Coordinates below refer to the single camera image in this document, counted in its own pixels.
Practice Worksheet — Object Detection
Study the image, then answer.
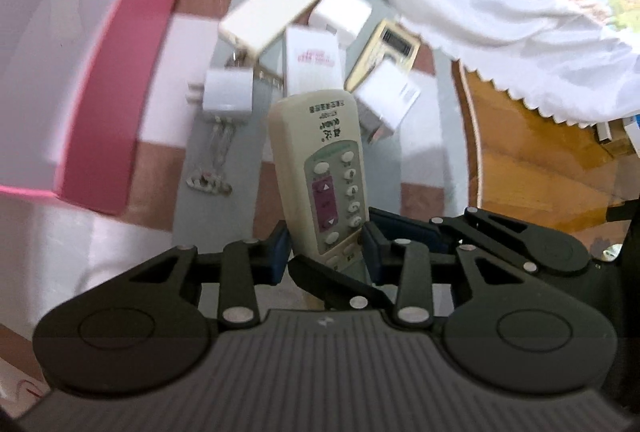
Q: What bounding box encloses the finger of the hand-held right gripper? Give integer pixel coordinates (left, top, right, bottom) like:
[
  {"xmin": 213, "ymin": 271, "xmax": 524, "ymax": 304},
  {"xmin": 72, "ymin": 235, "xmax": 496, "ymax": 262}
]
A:
[
  {"xmin": 368, "ymin": 206, "xmax": 541, "ymax": 275},
  {"xmin": 288, "ymin": 255, "xmax": 395, "ymax": 311}
]

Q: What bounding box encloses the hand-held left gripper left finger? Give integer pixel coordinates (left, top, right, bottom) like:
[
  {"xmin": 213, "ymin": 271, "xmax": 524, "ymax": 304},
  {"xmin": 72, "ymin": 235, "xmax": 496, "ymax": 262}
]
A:
[{"xmin": 129, "ymin": 221, "xmax": 292, "ymax": 331}]

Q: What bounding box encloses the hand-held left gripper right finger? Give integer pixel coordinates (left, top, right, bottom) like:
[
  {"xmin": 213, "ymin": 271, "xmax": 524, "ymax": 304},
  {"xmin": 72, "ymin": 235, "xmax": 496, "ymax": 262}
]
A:
[{"xmin": 362, "ymin": 222, "xmax": 541, "ymax": 330}]

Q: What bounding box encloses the silver keychain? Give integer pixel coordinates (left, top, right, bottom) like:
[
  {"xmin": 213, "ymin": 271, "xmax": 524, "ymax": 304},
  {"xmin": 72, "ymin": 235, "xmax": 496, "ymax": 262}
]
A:
[{"xmin": 186, "ymin": 112, "xmax": 234, "ymax": 195}]

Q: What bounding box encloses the cream remote with pink buttons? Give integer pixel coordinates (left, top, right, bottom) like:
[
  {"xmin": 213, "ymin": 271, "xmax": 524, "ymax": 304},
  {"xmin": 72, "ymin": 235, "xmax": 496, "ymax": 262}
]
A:
[{"xmin": 267, "ymin": 90, "xmax": 372, "ymax": 270}]

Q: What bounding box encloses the white plug charger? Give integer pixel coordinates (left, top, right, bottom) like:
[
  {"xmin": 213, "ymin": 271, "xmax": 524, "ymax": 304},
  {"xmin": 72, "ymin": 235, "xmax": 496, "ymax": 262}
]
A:
[
  {"xmin": 354, "ymin": 60, "xmax": 422, "ymax": 143},
  {"xmin": 186, "ymin": 66, "xmax": 257, "ymax": 113}
]

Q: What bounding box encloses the white box with pink label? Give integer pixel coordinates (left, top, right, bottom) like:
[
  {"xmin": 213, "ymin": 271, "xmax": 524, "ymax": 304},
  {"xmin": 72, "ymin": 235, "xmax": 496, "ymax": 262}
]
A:
[{"xmin": 284, "ymin": 26, "xmax": 346, "ymax": 100}]

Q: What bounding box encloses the yellowed remote with display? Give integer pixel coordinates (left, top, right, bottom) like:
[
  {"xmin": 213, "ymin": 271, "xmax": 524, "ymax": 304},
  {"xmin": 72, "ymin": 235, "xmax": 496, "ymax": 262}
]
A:
[{"xmin": 345, "ymin": 19, "xmax": 422, "ymax": 93}]

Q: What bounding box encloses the white cube charger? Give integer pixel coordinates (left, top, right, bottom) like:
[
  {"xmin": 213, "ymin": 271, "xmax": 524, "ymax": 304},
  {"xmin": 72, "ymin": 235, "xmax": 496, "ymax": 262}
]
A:
[{"xmin": 309, "ymin": 0, "xmax": 372, "ymax": 48}]

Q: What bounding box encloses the pink cardboard box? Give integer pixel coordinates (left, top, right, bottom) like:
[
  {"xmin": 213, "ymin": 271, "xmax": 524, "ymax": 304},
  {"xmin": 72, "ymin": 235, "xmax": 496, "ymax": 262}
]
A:
[{"xmin": 0, "ymin": 0, "xmax": 193, "ymax": 215}]

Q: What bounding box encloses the cream power bank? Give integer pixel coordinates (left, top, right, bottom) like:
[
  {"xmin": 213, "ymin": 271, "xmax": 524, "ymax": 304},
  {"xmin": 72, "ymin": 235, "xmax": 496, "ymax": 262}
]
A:
[{"xmin": 218, "ymin": 0, "xmax": 331, "ymax": 57}]

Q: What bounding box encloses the black bar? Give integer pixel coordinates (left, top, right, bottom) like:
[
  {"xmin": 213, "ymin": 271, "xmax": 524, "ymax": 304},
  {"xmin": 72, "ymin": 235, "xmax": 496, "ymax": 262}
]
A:
[{"xmin": 605, "ymin": 198, "xmax": 640, "ymax": 223}]

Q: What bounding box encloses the white and blue box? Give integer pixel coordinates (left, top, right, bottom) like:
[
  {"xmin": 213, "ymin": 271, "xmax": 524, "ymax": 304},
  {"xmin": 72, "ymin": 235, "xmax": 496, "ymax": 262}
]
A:
[{"xmin": 595, "ymin": 112, "xmax": 640, "ymax": 157}]

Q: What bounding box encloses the floral quilt with white sheet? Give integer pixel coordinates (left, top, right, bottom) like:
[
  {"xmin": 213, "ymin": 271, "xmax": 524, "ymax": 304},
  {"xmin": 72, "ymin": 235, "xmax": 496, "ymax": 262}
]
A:
[{"xmin": 305, "ymin": 0, "xmax": 640, "ymax": 129}]

